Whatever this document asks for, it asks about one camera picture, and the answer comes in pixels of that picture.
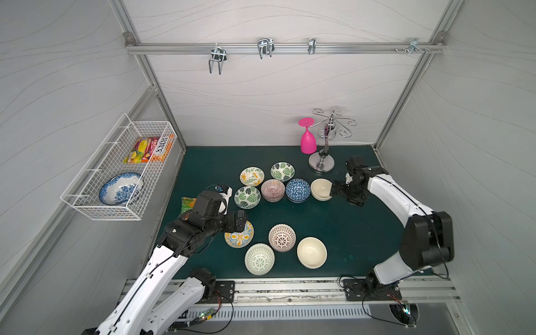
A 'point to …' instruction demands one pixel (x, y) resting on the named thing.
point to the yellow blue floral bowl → (240, 239)
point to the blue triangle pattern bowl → (298, 190)
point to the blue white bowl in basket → (121, 188)
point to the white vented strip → (285, 311)
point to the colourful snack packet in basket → (154, 149)
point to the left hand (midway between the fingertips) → (236, 215)
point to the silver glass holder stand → (323, 160)
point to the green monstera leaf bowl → (247, 197)
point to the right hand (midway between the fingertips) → (340, 195)
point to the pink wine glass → (308, 144)
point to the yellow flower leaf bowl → (252, 176)
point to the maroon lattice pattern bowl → (281, 237)
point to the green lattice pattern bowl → (259, 259)
